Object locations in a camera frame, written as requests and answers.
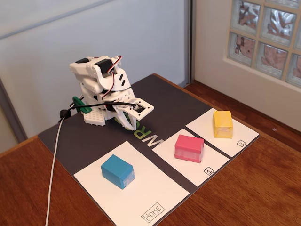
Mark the white paper sheet marked 1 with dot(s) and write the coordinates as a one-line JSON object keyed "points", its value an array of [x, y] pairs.
{"points": [[211, 160]]}

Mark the yellow box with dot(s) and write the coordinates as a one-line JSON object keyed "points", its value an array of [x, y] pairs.
{"points": [[222, 122]]}

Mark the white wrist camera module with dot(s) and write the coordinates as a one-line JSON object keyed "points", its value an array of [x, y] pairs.
{"points": [[147, 108]]}

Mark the red box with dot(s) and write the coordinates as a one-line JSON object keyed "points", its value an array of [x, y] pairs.
{"points": [[188, 146]]}

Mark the glass block window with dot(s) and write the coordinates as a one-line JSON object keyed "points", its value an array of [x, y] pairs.
{"points": [[270, 23]]}

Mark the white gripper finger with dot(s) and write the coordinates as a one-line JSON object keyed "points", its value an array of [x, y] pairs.
{"points": [[124, 118], [133, 121]]}

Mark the green clamp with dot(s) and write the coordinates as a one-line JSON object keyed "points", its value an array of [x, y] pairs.
{"points": [[80, 101]]}

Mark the white paper sheet marked 2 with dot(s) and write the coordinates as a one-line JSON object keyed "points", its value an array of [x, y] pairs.
{"points": [[202, 128]]}

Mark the white paper sheet marked HOME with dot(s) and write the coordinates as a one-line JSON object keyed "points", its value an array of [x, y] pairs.
{"points": [[105, 200]]}

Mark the white sliding door panel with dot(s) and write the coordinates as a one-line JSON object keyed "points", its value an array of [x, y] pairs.
{"points": [[70, 35]]}

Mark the black printed mat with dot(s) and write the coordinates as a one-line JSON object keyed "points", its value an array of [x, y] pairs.
{"points": [[82, 141]]}

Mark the grey metal frame post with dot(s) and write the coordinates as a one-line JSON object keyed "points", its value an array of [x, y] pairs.
{"points": [[11, 113], [188, 35]]}

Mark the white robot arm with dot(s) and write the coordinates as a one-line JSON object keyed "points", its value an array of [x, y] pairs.
{"points": [[87, 70]]}

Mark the blue box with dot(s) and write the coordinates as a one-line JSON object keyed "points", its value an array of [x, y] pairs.
{"points": [[116, 169]]}

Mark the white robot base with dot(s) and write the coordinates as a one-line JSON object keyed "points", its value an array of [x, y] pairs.
{"points": [[94, 117]]}

